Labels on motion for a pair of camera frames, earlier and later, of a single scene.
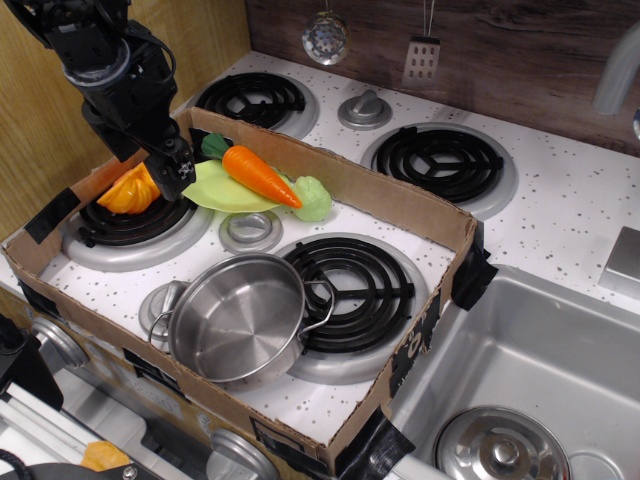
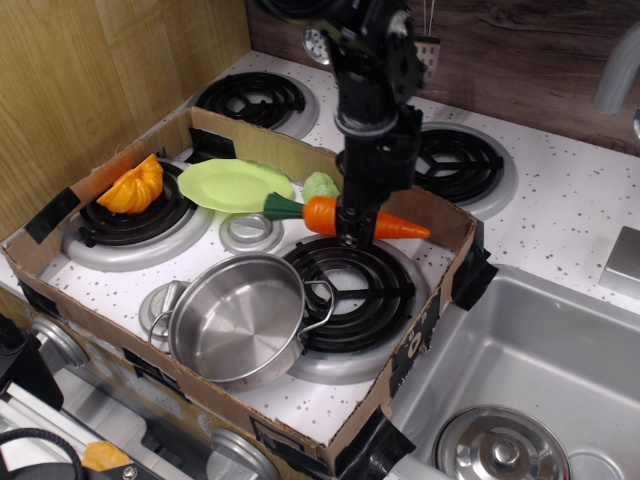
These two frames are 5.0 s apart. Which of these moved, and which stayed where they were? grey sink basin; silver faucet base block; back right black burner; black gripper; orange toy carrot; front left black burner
Moved: black gripper; orange toy carrot
Stayed: grey sink basin; front left black burner; silver faucet base block; back right black burner
